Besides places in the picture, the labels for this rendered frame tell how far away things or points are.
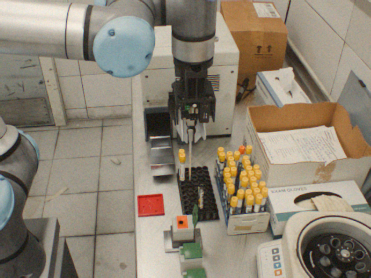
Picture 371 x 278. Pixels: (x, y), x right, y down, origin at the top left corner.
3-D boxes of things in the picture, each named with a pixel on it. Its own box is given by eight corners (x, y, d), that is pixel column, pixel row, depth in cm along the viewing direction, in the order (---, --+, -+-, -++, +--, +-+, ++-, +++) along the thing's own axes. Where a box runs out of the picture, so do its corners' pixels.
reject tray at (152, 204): (137, 197, 105) (137, 195, 104) (162, 195, 105) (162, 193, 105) (138, 217, 100) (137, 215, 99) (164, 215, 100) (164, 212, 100)
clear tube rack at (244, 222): (213, 176, 111) (214, 157, 106) (247, 173, 112) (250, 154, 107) (226, 236, 95) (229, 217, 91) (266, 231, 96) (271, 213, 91)
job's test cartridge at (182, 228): (172, 231, 94) (171, 215, 90) (192, 230, 95) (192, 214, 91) (173, 245, 91) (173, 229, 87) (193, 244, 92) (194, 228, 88)
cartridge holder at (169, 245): (163, 233, 96) (163, 225, 93) (199, 231, 96) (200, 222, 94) (164, 252, 92) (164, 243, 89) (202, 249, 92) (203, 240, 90)
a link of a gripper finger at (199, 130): (196, 156, 80) (195, 120, 74) (192, 138, 85) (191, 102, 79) (211, 154, 80) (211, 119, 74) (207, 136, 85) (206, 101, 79)
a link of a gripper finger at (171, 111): (167, 125, 80) (168, 88, 74) (166, 121, 81) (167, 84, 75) (191, 124, 80) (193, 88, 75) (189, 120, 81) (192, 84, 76)
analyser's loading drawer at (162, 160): (148, 129, 124) (146, 116, 121) (168, 127, 124) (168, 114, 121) (151, 175, 108) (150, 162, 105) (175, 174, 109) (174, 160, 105)
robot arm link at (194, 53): (169, 24, 69) (215, 22, 69) (170, 47, 72) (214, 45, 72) (173, 43, 63) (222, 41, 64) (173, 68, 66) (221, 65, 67)
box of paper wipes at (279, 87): (255, 85, 147) (259, 55, 139) (284, 83, 149) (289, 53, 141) (276, 121, 130) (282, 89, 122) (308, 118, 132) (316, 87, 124)
